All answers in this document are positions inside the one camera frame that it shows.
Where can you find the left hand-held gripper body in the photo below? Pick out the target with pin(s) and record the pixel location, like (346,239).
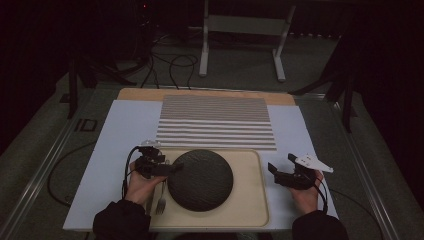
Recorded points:
(151,166)

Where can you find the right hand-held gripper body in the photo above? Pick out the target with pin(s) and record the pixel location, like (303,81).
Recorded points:
(295,180)

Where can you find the dark round plate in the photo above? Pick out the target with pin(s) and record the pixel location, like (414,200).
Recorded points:
(200,181)

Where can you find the beige tray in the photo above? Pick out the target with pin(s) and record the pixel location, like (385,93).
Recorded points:
(248,200)

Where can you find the person's right hand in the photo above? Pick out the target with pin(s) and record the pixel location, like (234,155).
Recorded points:
(306,200)

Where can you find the person's left hand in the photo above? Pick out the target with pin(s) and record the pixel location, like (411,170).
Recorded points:
(141,190)

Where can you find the light blue table cover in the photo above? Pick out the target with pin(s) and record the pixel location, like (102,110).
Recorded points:
(126,126)

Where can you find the striped placemat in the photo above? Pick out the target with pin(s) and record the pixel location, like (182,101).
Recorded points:
(216,123)

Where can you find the black stand legs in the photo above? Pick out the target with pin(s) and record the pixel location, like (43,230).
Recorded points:
(348,110)

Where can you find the black tripod stand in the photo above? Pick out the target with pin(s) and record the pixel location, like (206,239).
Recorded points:
(72,93)

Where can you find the grey metal stand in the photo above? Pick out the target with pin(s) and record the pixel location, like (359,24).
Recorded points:
(246,25)

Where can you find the metal floor rail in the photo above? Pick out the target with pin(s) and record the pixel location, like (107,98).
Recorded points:
(363,173)
(40,173)

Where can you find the black floor socket frame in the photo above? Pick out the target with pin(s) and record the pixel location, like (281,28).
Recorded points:
(77,125)

